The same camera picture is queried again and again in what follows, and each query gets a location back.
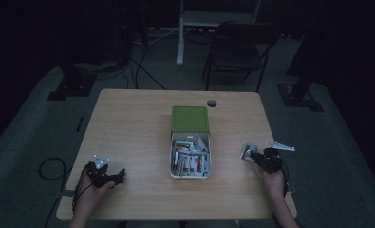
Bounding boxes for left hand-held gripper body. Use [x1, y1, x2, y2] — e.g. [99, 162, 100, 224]
[84, 154, 117, 190]

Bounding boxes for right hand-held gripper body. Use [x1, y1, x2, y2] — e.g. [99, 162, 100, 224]
[254, 141, 296, 175]

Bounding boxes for small silver sachet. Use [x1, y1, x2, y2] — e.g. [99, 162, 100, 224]
[239, 142, 259, 162]

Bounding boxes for white drawer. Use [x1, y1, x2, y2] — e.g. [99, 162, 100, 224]
[169, 130, 213, 181]

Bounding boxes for pile of small packets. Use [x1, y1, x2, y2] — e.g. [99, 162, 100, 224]
[172, 134, 210, 177]

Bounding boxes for person's left hand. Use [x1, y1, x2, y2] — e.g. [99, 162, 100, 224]
[74, 172, 116, 214]

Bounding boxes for person's right hand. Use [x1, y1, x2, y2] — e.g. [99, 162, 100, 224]
[258, 166, 288, 200]

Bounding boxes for black stand base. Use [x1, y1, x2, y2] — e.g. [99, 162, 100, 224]
[47, 62, 98, 102]
[276, 82, 325, 113]

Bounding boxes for black folding chair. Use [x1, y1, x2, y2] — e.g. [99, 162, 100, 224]
[201, 20, 282, 94]

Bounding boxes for dark equipment rack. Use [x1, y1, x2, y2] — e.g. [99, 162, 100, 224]
[110, 0, 150, 66]

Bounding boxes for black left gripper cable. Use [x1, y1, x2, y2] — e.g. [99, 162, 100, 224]
[72, 169, 94, 213]

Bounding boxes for black looped floor cable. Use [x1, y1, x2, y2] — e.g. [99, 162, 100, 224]
[37, 157, 73, 182]

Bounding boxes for black floor cables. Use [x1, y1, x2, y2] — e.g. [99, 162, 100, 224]
[124, 39, 168, 91]

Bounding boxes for white desk frame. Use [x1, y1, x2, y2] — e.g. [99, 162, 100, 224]
[176, 0, 263, 67]

